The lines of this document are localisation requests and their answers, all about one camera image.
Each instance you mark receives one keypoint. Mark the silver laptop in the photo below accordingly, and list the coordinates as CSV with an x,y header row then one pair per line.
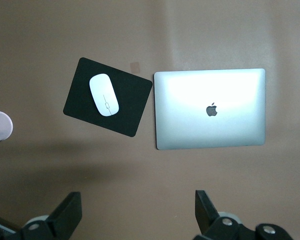
x,y
190,125

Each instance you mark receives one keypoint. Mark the pink mesh pen cup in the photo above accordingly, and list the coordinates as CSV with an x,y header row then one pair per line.
x,y
0,125

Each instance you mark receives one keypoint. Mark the translucent tape patch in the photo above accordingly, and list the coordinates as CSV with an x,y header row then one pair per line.
x,y
135,67

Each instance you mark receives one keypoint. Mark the black mouse pad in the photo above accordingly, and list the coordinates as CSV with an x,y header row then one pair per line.
x,y
130,100

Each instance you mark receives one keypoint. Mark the white computer mouse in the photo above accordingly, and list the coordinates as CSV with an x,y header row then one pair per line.
x,y
102,92

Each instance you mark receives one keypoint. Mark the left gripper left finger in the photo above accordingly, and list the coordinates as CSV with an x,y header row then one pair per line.
x,y
62,220

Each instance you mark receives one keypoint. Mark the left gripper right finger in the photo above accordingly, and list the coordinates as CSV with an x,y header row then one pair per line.
x,y
215,230

